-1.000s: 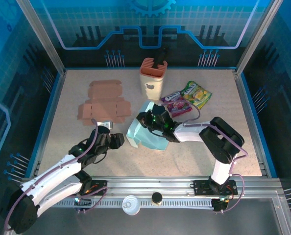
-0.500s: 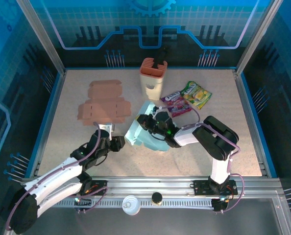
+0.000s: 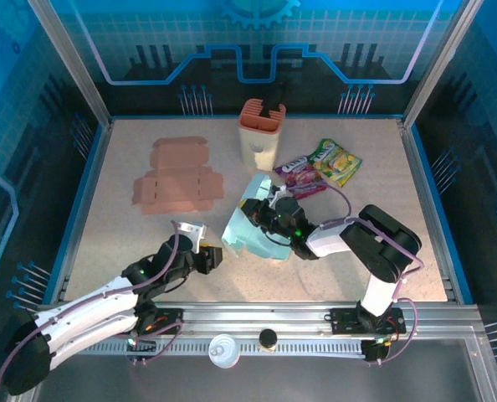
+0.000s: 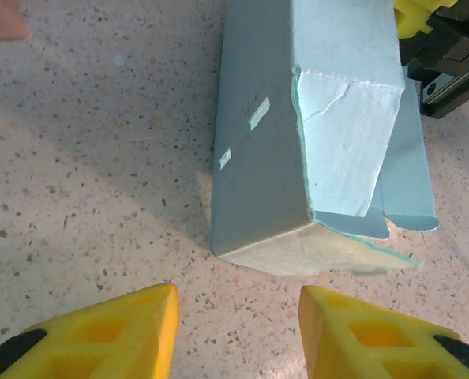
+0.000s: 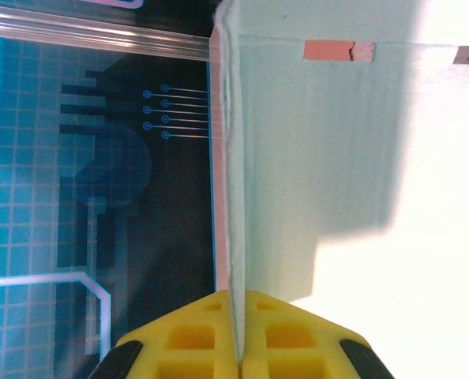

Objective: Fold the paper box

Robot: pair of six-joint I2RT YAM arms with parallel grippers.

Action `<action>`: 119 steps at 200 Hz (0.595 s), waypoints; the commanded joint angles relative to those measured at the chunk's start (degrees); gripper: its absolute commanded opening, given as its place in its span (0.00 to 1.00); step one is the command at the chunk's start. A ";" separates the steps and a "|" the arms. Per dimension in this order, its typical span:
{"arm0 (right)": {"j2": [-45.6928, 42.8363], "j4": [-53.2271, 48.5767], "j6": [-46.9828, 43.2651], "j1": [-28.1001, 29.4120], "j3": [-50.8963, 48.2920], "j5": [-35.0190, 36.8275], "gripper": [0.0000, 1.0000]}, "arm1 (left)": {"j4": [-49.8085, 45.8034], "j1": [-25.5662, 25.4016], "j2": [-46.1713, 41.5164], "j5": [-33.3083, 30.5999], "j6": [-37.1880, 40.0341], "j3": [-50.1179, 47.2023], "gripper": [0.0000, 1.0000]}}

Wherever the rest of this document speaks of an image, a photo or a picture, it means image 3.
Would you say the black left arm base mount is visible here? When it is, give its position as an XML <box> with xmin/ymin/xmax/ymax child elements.
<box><xmin>125</xmin><ymin>307</ymin><xmax>186</xmax><ymax>336</ymax></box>

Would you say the orange paper box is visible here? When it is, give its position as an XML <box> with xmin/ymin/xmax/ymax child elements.
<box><xmin>131</xmin><ymin>136</ymin><xmax>224</xmax><ymax>216</ymax></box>

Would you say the cream knife block orange top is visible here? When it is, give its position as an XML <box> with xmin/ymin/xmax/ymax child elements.
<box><xmin>238</xmin><ymin>98</ymin><xmax>286</xmax><ymax>173</ymax></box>

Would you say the black knife handle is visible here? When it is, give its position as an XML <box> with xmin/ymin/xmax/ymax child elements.
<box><xmin>259</xmin><ymin>82</ymin><xmax>288</xmax><ymax>119</ymax></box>

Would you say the yellow green candy bag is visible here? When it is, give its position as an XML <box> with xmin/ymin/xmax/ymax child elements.
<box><xmin>306</xmin><ymin>138</ymin><xmax>364</xmax><ymax>188</ymax></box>

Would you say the aluminium side rail blue trim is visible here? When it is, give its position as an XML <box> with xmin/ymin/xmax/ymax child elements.
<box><xmin>398</xmin><ymin>119</ymin><xmax>474</xmax><ymax>305</ymax></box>
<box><xmin>43</xmin><ymin>119</ymin><xmax>115</xmax><ymax>305</ymax></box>

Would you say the light blue paper box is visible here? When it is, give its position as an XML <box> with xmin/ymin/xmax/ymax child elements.
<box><xmin>222</xmin><ymin>173</ymin><xmax>294</xmax><ymax>261</ymax></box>

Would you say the aluminium frame post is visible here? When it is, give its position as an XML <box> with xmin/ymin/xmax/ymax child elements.
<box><xmin>401</xmin><ymin>0</ymin><xmax>483</xmax><ymax>129</ymax></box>
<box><xmin>27</xmin><ymin>0</ymin><xmax>115</xmax><ymax>131</ymax></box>

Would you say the purple candy bag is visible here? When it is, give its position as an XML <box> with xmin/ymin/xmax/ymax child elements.
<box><xmin>273</xmin><ymin>154</ymin><xmax>329</xmax><ymax>200</ymax></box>

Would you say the white slotted cable duct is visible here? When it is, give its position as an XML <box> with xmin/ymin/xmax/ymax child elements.
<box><xmin>74</xmin><ymin>339</ymin><xmax>366</xmax><ymax>358</ymax></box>

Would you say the black cable bracket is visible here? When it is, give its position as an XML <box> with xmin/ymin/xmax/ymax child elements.
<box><xmin>360</xmin><ymin>338</ymin><xmax>391</xmax><ymax>365</ymax></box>
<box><xmin>125</xmin><ymin>337</ymin><xmax>158</xmax><ymax>366</ymax></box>

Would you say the black round knob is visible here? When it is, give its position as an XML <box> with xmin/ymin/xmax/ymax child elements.
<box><xmin>259</xmin><ymin>328</ymin><xmax>279</xmax><ymax>352</ymax></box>

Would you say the aluminium mounting rail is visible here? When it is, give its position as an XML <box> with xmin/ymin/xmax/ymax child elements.
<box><xmin>30</xmin><ymin>299</ymin><xmax>484</xmax><ymax>343</ymax></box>

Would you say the white round lid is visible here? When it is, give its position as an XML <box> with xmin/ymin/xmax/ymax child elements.
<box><xmin>208</xmin><ymin>333</ymin><xmax>240</xmax><ymax>369</ymax></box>

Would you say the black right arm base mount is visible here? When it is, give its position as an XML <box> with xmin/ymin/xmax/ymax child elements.
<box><xmin>329</xmin><ymin>307</ymin><xmax>407</xmax><ymax>336</ymax></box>

